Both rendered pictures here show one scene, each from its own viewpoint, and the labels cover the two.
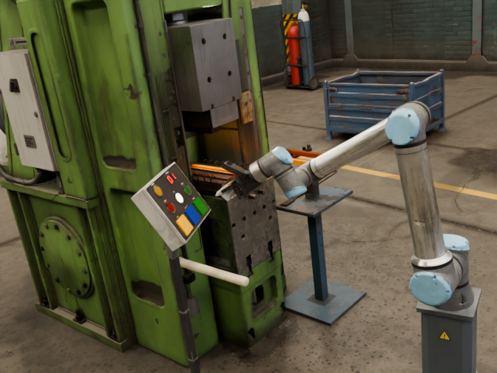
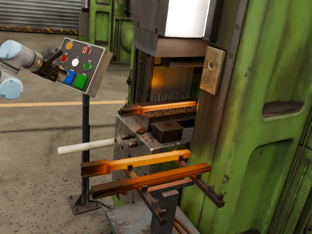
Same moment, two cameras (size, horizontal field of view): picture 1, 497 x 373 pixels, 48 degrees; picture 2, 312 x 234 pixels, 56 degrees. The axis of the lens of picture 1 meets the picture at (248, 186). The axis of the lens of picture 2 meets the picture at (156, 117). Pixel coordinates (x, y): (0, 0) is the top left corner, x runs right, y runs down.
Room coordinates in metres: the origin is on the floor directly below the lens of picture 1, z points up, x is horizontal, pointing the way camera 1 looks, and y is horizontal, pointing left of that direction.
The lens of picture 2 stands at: (3.17, -1.18, 1.54)
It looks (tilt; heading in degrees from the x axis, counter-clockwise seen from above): 24 degrees down; 105
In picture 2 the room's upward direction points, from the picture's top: 7 degrees clockwise
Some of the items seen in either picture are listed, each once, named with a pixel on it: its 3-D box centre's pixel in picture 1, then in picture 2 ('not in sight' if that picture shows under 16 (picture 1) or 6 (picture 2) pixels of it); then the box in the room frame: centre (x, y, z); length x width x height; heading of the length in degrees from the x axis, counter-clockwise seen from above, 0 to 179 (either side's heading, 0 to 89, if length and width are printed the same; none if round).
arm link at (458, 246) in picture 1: (448, 258); not in sight; (1.96, -0.75, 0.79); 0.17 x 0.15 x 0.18; 143
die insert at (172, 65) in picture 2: (195, 124); (191, 59); (2.93, 0.24, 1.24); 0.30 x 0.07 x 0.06; 48
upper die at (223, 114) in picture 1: (194, 112); (183, 42); (2.89, 0.22, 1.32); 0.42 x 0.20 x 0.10; 48
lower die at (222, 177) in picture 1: (205, 176); (173, 111); (2.89, 0.22, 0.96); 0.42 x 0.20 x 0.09; 48
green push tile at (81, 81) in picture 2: (199, 206); (81, 81); (2.34, 0.23, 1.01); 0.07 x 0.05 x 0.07; 163
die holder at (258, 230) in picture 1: (217, 217); (173, 159); (2.94, 0.20, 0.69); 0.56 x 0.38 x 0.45; 48
